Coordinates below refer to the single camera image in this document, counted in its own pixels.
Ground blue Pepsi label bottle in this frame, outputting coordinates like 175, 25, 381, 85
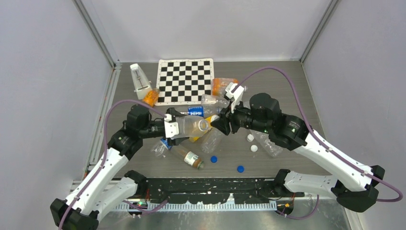
177, 105, 222, 118

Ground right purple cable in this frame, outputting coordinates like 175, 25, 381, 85
233, 66, 404, 203

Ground white metronome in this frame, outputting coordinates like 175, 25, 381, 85
130, 63, 152, 100

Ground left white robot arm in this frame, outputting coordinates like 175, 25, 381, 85
50, 100, 209, 230

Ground black white checkerboard mat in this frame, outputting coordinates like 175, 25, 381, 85
156, 58, 214, 106

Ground brown coffee bottle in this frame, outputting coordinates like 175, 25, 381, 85
170, 145, 204, 170

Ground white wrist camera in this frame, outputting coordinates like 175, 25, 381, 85
164, 114, 180, 138
224, 83, 245, 113

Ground clear crumpled plastic bottle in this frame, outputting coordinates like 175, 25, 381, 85
201, 128, 225, 154

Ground small orange bottle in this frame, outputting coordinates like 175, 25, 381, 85
142, 88, 160, 107

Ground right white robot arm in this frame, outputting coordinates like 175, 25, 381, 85
211, 93, 385, 213

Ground orange label wide bottle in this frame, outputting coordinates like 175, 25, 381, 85
211, 78, 239, 97

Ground blue bottle cap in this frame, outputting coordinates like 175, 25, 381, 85
237, 165, 245, 173
210, 156, 218, 163

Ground yellow label bottle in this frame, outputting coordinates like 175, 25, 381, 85
189, 115, 219, 143

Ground clear bottle behind Pepsi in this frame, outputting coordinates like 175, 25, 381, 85
201, 94, 229, 108

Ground small white bottle cap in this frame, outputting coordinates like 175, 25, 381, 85
247, 134, 254, 142

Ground clear bottle near right arm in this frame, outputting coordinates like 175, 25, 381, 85
251, 130, 283, 157

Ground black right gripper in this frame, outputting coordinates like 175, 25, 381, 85
211, 98, 271, 136

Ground blue label clear bottle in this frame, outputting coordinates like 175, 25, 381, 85
150, 138, 172, 158

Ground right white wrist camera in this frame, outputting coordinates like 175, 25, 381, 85
224, 83, 245, 113

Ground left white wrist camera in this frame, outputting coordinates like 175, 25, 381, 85
164, 114, 180, 138

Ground tall clear juice bottle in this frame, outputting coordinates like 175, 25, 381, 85
174, 115, 211, 138

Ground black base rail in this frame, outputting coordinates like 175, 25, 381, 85
126, 170, 305, 206

